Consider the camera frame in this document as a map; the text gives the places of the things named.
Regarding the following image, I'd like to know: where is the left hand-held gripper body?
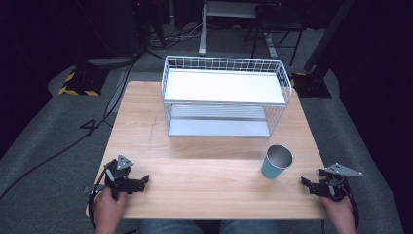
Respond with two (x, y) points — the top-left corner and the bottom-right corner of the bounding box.
(102, 154), (141, 200)

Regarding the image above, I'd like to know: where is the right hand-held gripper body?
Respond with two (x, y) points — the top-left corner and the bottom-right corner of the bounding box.
(316, 162), (363, 202)

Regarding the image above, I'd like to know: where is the person's right hand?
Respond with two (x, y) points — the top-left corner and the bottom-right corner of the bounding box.
(319, 194), (358, 234)

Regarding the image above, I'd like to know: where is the person's left hand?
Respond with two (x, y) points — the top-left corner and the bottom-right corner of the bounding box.
(93, 187), (129, 234)

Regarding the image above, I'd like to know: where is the teal metal cup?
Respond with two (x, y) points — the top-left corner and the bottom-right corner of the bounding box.
(260, 143), (294, 180)

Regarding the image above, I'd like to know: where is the black stand base hazard tape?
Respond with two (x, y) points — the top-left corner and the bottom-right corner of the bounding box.
(289, 71), (333, 100)
(57, 65), (111, 98)

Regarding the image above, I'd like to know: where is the black slanted stand pole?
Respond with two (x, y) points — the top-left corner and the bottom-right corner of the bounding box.
(303, 0), (357, 74)

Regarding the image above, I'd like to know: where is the black chair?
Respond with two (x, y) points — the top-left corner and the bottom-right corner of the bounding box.
(243, 2), (308, 67)

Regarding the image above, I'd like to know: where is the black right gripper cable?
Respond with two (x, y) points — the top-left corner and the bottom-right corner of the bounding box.
(344, 184), (360, 229)

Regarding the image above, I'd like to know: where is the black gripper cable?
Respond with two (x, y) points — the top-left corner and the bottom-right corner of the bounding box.
(87, 167), (113, 230)
(344, 184), (360, 229)

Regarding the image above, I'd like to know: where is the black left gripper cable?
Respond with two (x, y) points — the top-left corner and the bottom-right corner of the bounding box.
(87, 167), (113, 230)

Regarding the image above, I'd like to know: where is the black floor cable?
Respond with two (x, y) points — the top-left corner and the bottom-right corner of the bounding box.
(0, 55), (141, 200)

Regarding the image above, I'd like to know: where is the white wire shelf rack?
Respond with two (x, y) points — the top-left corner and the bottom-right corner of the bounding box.
(161, 55), (293, 139)

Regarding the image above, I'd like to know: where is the bundle of floor cables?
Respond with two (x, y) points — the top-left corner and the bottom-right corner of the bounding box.
(142, 19), (208, 53)

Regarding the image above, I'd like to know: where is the white desk frame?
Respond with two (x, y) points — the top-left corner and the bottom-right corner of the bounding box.
(198, 0), (280, 59)

